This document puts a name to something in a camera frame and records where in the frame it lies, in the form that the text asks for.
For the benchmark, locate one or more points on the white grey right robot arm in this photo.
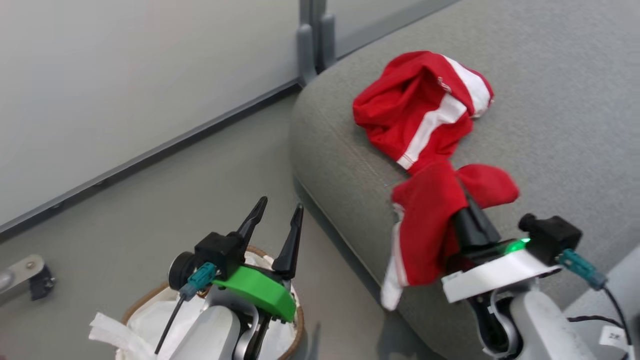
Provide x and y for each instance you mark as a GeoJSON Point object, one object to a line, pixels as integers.
{"type": "Point", "coordinates": [540, 330]}

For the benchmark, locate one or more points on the grey rounded partition foot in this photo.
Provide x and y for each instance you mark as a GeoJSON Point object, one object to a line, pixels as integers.
{"type": "Point", "coordinates": [306, 55]}
{"type": "Point", "coordinates": [328, 42]}

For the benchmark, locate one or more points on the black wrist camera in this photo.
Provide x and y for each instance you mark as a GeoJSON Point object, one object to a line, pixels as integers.
{"type": "Point", "coordinates": [220, 252]}
{"type": "Point", "coordinates": [555, 237]}

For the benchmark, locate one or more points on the red and white garment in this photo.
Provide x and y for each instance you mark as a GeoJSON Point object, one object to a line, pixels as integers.
{"type": "Point", "coordinates": [425, 100]}

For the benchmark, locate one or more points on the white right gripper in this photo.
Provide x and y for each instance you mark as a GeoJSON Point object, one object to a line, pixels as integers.
{"type": "Point", "coordinates": [495, 272]}

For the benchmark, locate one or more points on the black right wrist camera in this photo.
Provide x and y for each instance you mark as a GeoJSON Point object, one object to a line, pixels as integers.
{"type": "Point", "coordinates": [555, 237]}

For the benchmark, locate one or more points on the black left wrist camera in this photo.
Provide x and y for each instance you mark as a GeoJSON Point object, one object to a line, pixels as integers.
{"type": "Point", "coordinates": [220, 252]}

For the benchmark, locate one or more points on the brown wicker laundry basket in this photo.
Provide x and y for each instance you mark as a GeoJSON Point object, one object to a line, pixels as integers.
{"type": "Point", "coordinates": [142, 301]}

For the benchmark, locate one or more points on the grey fabric sofa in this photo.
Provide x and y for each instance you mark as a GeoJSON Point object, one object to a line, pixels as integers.
{"type": "Point", "coordinates": [550, 125]}

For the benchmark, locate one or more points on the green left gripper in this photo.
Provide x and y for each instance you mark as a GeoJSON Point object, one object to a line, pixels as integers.
{"type": "Point", "coordinates": [265, 292]}

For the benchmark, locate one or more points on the grey partition bottom rail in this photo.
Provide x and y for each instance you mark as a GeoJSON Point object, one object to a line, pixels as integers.
{"type": "Point", "coordinates": [390, 27]}
{"type": "Point", "coordinates": [150, 155]}

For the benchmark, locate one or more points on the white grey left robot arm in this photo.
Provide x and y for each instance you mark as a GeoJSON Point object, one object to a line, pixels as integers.
{"type": "Point", "coordinates": [210, 335]}

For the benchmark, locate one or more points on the grey double partition post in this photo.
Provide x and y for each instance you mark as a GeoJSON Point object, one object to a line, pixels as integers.
{"type": "Point", "coordinates": [312, 12]}

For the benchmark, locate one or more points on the black caster wheel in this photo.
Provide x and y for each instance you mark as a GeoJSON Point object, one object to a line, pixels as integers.
{"type": "Point", "coordinates": [42, 285]}

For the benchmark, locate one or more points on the grey partition foot with plate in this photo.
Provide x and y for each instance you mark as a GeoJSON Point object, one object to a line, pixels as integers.
{"type": "Point", "coordinates": [20, 267]}

